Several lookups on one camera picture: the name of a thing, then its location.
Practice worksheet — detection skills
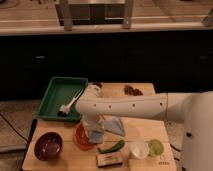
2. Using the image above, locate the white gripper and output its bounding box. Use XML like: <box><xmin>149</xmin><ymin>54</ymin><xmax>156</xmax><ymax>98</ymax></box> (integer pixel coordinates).
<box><xmin>82</xmin><ymin>115</ymin><xmax>105</xmax><ymax>136</ymax></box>

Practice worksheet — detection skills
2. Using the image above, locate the blue sponge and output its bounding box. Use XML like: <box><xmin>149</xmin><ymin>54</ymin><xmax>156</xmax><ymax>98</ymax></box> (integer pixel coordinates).
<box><xmin>89</xmin><ymin>131</ymin><xmax>103</xmax><ymax>144</ymax></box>

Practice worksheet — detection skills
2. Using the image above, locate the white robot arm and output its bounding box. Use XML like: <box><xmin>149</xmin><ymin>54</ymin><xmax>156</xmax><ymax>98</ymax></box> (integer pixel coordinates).
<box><xmin>76</xmin><ymin>86</ymin><xmax>213</xmax><ymax>171</ymax></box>

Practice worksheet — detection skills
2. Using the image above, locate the dark purple bowl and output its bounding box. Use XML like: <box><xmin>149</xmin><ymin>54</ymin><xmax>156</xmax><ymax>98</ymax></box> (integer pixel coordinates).
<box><xmin>34</xmin><ymin>132</ymin><xmax>63</xmax><ymax>161</ymax></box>

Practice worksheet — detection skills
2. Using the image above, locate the grey folded cloth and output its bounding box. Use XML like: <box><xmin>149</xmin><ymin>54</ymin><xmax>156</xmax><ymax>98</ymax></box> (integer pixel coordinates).
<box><xmin>103</xmin><ymin>117</ymin><xmax>125</xmax><ymax>136</ymax></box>

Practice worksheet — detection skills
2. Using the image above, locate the green pepper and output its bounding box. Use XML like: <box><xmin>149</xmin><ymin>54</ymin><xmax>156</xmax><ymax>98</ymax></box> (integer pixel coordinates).
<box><xmin>97</xmin><ymin>140</ymin><xmax>125</xmax><ymax>154</ymax></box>

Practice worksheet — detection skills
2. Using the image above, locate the white dish brush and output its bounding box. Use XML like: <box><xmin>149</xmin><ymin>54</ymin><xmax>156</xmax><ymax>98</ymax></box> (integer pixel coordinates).
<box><xmin>58</xmin><ymin>90</ymin><xmax>82</xmax><ymax>116</ymax></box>

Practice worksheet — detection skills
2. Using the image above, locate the green plastic tray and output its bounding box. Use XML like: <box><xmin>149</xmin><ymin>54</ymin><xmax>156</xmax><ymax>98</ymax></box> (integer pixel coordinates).
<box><xmin>37</xmin><ymin>77</ymin><xmax>88</xmax><ymax>122</ymax></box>

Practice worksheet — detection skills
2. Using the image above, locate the white cup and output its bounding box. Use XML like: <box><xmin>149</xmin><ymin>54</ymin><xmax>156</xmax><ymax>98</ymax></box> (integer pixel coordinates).
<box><xmin>130</xmin><ymin>140</ymin><xmax>149</xmax><ymax>159</ymax></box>

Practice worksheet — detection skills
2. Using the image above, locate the green cup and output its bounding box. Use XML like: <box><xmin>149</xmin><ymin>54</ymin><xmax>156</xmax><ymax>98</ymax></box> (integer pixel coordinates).
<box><xmin>148</xmin><ymin>139</ymin><xmax>164</xmax><ymax>157</ymax></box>

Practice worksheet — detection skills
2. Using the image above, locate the black cable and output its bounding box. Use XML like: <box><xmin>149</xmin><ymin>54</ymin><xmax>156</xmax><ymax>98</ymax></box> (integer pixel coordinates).
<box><xmin>0</xmin><ymin>113</ymin><xmax>30</xmax><ymax>143</ymax></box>

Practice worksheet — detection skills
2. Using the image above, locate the metal stand frame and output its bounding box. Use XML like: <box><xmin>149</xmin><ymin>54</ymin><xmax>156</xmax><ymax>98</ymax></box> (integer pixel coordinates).
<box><xmin>54</xmin><ymin>0</ymin><xmax>134</xmax><ymax>31</ymax></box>

